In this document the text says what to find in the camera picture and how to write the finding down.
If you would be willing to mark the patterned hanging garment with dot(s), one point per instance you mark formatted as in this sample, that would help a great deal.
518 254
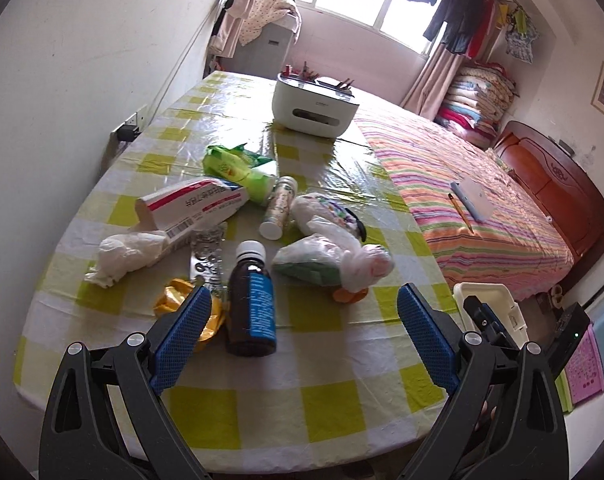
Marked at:
522 37

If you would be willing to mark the white trash bin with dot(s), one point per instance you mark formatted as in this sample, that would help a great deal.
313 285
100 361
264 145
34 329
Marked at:
504 300

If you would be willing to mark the silver blister pack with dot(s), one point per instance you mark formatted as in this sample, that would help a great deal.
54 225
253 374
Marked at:
207 260

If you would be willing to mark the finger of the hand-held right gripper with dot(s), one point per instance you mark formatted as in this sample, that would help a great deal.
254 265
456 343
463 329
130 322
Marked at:
482 317

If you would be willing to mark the blue pen case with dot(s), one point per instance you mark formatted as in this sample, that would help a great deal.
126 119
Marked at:
464 200

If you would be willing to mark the yellow wrapper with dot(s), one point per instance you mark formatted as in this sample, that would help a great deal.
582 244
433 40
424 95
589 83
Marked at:
172 297

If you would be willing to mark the wooden headboard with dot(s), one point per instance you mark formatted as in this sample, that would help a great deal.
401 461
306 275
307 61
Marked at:
557 175

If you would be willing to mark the pink hanging garment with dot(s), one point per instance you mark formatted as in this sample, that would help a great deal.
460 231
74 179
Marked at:
232 20

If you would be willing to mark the yellow pencil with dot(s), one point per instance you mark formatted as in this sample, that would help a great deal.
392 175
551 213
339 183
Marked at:
461 212

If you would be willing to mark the dotted white cloth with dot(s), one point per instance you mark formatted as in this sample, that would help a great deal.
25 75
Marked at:
269 10

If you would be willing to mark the stack of folded quilts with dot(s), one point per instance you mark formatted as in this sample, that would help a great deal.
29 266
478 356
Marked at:
474 102

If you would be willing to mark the row of hanging clothes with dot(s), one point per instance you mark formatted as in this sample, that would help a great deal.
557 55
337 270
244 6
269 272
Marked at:
457 5

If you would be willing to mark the black electronic device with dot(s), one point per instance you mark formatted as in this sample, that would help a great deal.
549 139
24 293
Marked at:
569 335

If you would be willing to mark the bunch of pens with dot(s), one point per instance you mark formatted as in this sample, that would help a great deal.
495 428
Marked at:
307 74

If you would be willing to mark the striped bed sheet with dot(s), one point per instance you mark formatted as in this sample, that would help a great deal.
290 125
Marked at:
432 185

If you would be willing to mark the white tissue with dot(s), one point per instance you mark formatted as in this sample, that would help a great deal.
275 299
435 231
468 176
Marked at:
127 255

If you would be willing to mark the red and white medicine box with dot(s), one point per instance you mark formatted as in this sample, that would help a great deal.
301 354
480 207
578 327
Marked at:
192 205

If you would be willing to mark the beige curtain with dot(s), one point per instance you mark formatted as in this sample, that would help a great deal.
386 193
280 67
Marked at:
434 85

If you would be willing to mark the white desktop organizer box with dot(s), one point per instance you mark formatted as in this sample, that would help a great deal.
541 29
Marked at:
312 105

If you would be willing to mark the white paper sheet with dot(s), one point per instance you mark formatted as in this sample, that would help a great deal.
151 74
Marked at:
482 197

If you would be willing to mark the grey washing machine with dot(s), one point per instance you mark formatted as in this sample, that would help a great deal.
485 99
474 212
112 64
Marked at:
269 52

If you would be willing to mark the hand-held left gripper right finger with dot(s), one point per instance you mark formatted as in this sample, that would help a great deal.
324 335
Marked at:
424 340

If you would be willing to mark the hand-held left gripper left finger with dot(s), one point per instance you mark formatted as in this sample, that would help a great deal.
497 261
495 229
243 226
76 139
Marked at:
182 340

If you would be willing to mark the green wet wipes packet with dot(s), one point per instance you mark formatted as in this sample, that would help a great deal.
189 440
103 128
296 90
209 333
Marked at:
232 165

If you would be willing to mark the white plastic bag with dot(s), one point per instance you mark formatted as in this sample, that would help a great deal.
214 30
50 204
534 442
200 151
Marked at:
307 260

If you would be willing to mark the brown medicine bottle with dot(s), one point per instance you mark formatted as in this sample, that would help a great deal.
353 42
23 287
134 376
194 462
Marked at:
249 305

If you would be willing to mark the white tablet tube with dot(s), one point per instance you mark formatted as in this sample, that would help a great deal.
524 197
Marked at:
277 207

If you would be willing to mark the yellow checked tablecloth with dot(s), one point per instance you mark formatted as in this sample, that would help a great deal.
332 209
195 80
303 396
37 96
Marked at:
332 400

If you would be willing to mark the wall socket with plug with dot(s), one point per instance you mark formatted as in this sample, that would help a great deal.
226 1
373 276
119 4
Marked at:
127 132

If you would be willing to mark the printed plastic bag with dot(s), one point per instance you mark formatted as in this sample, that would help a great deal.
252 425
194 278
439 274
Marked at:
312 207

